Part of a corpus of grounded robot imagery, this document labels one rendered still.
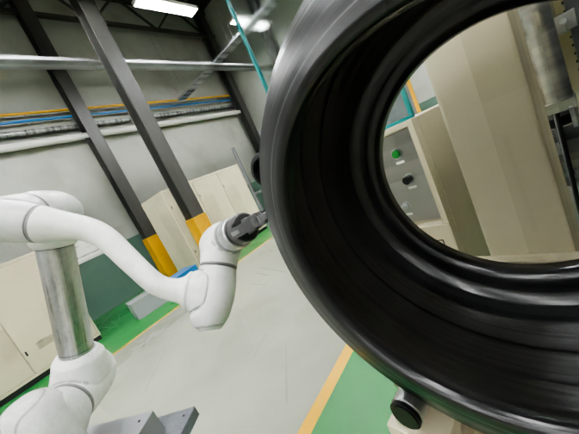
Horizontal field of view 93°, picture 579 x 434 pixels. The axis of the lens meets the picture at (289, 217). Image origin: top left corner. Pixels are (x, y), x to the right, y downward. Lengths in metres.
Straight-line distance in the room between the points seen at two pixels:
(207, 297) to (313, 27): 0.62
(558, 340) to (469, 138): 0.35
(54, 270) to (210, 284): 0.56
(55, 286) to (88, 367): 0.29
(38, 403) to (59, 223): 0.51
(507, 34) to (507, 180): 0.24
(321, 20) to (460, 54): 0.38
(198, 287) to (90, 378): 0.61
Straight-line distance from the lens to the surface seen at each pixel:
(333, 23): 0.28
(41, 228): 0.93
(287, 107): 0.32
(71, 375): 1.24
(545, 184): 0.65
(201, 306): 0.75
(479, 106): 0.62
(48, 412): 1.14
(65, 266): 1.14
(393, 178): 1.12
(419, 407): 0.51
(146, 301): 5.77
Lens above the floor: 1.29
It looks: 9 degrees down
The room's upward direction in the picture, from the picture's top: 25 degrees counter-clockwise
